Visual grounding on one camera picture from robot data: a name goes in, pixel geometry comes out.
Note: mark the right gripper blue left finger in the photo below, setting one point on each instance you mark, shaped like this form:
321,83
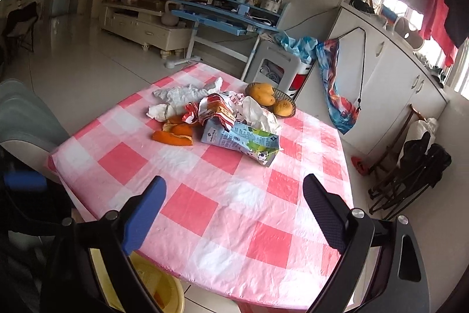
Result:
138,214

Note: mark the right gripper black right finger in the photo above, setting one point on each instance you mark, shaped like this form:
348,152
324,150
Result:
329,210

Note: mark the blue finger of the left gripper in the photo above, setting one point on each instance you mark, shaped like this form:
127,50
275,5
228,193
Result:
25,181

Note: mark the long orange peel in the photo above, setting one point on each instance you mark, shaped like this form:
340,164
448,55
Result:
173,138

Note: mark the blue green milk carton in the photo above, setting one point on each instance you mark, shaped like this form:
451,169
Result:
259,145

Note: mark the orange peel piece curled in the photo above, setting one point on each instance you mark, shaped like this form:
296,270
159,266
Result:
176,125

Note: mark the white plastic bag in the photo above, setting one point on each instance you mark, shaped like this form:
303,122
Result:
252,114

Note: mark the white paper napkin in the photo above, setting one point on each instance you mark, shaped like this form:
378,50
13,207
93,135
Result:
172,102

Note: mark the red orange snack bag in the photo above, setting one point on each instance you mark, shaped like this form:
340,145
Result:
213,107

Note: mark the yellow trash bin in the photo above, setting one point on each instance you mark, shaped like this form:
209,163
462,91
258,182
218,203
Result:
166,290

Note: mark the grey green chair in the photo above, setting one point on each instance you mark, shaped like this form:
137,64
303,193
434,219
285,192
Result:
29,129

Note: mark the red floor object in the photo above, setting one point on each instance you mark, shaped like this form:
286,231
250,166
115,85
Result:
360,166

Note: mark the wooden chair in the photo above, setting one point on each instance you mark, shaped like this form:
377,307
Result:
391,150

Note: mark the pink checkered tablecloth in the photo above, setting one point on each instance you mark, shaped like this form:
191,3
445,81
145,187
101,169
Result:
228,224

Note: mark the black folded chair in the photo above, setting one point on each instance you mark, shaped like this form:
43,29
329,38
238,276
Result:
421,167

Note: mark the colourful hanging bag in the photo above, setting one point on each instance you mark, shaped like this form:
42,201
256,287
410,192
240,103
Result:
342,112

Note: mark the yellow mango right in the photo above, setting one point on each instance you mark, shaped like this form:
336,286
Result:
283,108

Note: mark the yellow mango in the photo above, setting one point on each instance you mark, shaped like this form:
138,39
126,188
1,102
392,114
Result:
258,88
263,98
283,108

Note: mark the white sack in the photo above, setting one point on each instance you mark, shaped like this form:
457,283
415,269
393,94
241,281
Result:
420,136

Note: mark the yellow mango front left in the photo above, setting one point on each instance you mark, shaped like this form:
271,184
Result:
263,98

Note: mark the yellow mango rear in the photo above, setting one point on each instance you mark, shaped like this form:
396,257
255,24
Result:
258,88

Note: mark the white plastic stool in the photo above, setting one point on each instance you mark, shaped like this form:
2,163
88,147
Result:
282,70

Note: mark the blue crumpled cloth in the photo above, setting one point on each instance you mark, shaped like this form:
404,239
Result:
303,48

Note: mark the cream tv stand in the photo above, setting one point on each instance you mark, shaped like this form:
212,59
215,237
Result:
144,27

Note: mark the beige kettlebell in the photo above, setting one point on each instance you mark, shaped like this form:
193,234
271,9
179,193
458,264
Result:
168,18

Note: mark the hanging red garment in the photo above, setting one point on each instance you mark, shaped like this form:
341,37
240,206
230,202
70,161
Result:
435,15

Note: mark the blue study desk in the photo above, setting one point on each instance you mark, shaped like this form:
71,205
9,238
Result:
231,17

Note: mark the pen holder cup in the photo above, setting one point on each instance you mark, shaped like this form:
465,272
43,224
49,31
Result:
271,5

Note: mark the dark wire fruit basket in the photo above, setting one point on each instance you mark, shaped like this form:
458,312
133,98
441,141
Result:
282,95

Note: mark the white wall cabinet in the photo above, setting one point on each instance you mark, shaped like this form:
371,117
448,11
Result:
377,69

